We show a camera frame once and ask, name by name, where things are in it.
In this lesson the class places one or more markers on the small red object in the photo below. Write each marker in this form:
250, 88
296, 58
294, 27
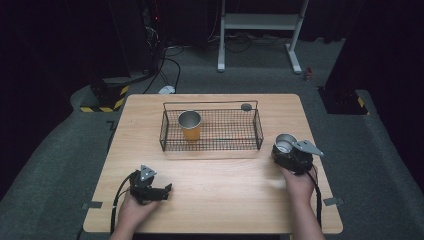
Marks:
308, 74

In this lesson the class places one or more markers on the person's left hand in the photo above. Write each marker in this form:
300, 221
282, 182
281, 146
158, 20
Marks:
133, 213

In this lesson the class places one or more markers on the orange metal cup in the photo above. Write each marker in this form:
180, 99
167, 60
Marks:
190, 125

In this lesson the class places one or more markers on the person's right hand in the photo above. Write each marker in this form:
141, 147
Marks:
300, 188

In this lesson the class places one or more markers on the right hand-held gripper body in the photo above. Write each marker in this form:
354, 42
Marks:
298, 160

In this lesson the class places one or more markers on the black yellow striped base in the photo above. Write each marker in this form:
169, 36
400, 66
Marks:
108, 100

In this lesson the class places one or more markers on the black base with yellow mark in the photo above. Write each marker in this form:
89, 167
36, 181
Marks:
341, 101

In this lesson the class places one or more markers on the white metal stand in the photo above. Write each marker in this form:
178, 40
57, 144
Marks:
260, 21

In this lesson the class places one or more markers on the grey round basket tag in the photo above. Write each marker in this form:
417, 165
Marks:
246, 107

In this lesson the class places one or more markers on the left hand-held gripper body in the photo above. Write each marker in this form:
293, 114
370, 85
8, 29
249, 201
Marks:
141, 190

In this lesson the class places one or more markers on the grey tape strip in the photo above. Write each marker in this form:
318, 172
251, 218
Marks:
92, 205
333, 201

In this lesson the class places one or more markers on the dark equipment rack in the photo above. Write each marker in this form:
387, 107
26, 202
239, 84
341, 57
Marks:
151, 33

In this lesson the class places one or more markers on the silver metal cup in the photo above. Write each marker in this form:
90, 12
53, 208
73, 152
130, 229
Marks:
285, 144

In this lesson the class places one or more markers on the white power adapter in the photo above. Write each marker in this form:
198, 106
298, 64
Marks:
166, 89

